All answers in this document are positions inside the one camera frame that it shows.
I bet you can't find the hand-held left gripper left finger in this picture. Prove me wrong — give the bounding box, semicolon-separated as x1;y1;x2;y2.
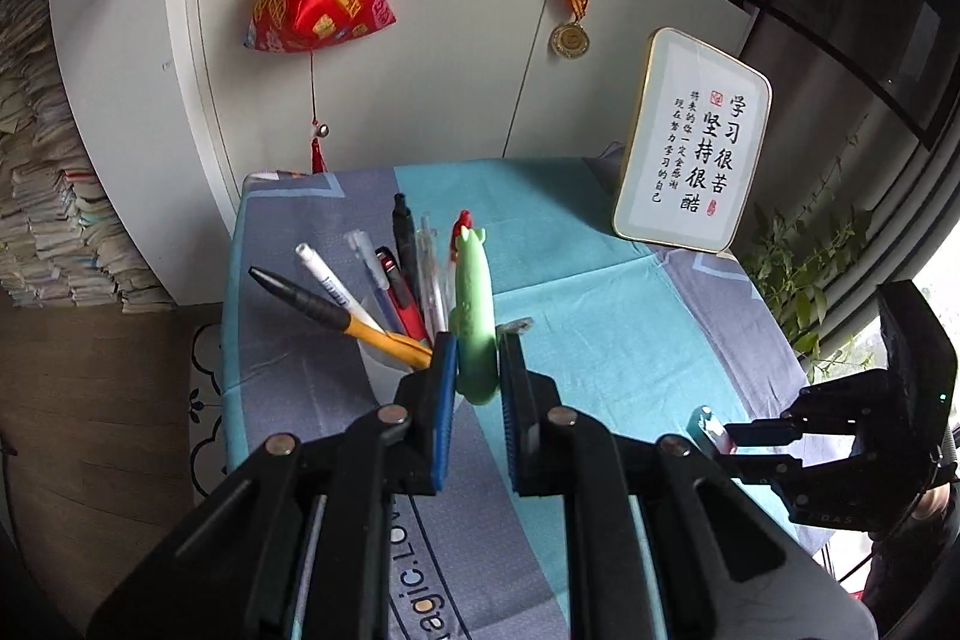
86;331;460;640

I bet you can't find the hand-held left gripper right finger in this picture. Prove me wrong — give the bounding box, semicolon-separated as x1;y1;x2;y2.
496;329;878;640

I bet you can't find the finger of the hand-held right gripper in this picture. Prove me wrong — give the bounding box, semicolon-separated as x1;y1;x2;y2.
724;370;897;450
716;441;871;506

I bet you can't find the pink and green eraser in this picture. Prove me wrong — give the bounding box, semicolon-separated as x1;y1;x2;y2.
686;406;732;457

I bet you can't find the translucent plastic cup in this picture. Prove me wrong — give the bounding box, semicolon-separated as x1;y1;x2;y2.
356;310;451;390

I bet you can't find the yellow and black pen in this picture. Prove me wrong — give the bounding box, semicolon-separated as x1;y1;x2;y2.
249;266;434;369

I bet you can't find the green shark-shaped pen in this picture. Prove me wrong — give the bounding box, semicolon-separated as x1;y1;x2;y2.
448;224;535;407

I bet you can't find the red pen with black clip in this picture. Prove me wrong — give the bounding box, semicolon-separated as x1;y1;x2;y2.
375;246;428;341

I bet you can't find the clear pen with white grip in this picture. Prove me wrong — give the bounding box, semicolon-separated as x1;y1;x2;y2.
418;214;451;341

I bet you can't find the person's right forearm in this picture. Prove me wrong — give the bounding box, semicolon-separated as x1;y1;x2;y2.
862;482;960;633

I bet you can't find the blue and grey tablecloth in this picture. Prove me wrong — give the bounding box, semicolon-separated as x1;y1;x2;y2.
223;158;833;640

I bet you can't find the green leafy vine plant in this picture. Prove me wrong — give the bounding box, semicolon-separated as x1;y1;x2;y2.
739;115;878;386

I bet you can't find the white patterned floor mat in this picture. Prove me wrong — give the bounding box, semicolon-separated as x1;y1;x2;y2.
184;321;230;506

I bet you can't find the framed calligraphy sign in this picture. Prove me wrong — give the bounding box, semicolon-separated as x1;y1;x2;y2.
611;26;773;256

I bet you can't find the tall stack of paper booklets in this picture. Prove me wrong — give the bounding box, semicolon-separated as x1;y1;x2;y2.
0;0;177;315

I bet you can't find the white wall cabinet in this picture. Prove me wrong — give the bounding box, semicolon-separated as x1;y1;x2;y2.
49;0;758;236

